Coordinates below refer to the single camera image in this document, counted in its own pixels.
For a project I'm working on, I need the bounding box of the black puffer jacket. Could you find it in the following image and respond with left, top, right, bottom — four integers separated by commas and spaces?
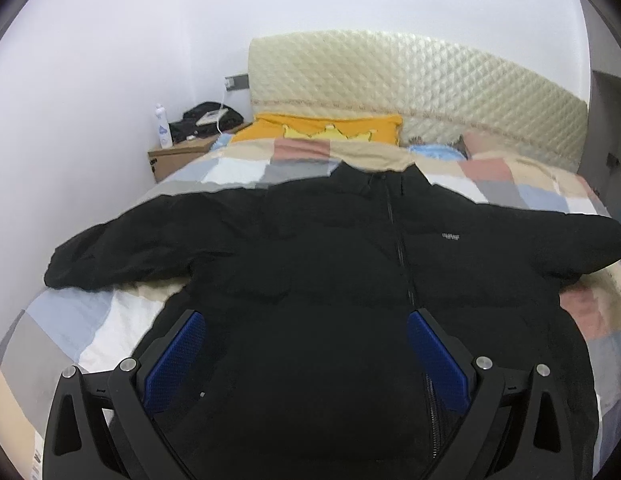
45, 165, 621, 479

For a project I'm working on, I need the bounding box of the black bag on nightstand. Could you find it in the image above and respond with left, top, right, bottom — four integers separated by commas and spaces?
169, 102, 244, 143

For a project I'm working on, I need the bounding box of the pink pillow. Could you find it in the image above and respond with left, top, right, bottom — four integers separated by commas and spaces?
463, 131, 518, 158

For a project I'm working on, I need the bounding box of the grey wardrobe cabinet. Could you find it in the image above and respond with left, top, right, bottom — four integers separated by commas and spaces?
580, 0, 621, 221

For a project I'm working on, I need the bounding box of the wall power outlet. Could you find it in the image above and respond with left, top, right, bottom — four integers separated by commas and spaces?
225, 74, 250, 91

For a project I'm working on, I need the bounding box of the yellow crown pillow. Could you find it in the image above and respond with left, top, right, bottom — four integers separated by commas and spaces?
230, 113, 403, 145

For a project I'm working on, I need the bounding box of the cream quilted headboard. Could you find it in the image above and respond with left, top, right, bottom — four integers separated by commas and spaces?
248, 30, 587, 172

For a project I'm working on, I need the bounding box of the white spray bottle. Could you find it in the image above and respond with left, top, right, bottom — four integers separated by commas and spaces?
154, 104, 173, 148

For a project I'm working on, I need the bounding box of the white charging cable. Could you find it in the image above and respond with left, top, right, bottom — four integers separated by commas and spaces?
197, 86, 232, 137

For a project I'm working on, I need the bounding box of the plaid patchwork bed quilt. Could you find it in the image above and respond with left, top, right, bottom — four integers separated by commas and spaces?
0, 139, 621, 479

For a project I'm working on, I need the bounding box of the wooden nightstand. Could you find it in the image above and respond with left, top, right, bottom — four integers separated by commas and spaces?
146, 121, 252, 184

